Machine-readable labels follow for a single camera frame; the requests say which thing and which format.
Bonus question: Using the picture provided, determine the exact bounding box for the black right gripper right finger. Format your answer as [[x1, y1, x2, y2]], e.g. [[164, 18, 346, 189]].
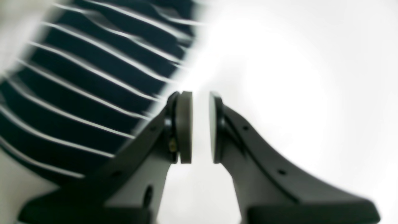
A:
[[209, 91, 381, 224]]

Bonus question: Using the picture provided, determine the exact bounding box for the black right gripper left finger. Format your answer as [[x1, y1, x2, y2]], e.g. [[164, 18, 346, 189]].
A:
[[18, 91, 193, 224]]

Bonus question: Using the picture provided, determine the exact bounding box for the navy white striped t-shirt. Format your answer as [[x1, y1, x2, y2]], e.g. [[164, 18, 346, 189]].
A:
[[1, 0, 197, 185]]

